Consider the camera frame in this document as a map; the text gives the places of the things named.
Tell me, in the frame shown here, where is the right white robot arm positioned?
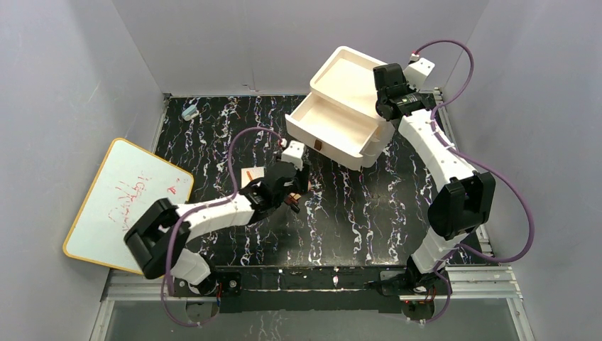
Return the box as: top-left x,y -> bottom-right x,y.
373,63 -> 496,288

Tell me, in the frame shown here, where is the small white blue clip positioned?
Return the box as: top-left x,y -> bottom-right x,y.
181,105 -> 199,121

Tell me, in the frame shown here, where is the aluminium rail frame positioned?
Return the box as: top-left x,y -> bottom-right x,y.
89,87 -> 535,341

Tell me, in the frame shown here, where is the white square makeup packet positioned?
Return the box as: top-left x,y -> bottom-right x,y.
241,167 -> 265,188

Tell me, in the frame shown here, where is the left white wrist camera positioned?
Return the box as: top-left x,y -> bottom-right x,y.
280,140 -> 306,171

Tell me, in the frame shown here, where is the yellow framed whiteboard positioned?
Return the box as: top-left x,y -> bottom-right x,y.
62,138 -> 194,274

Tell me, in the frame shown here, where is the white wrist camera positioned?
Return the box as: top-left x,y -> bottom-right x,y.
403,53 -> 435,91
280,140 -> 306,171

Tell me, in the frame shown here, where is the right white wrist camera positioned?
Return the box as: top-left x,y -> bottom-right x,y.
403,53 -> 435,91

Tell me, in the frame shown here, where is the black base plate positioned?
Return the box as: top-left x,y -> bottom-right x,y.
174,266 -> 448,318

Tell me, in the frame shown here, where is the white drawer organizer box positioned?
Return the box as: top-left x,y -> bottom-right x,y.
310,46 -> 393,170

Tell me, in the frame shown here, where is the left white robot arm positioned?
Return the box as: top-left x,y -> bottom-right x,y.
124,161 -> 310,286

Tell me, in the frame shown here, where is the white pull-out drawer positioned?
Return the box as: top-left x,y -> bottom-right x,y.
285,93 -> 378,169

